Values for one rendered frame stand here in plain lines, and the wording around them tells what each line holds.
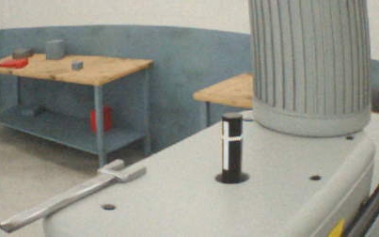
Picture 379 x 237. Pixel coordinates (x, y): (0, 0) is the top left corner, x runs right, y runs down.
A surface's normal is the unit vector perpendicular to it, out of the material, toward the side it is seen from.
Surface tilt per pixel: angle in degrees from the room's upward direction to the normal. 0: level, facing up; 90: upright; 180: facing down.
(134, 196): 0
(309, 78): 90
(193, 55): 90
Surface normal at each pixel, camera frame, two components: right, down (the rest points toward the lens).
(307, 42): -0.33, 0.29
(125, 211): -0.02, -0.96
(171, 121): -0.56, 0.26
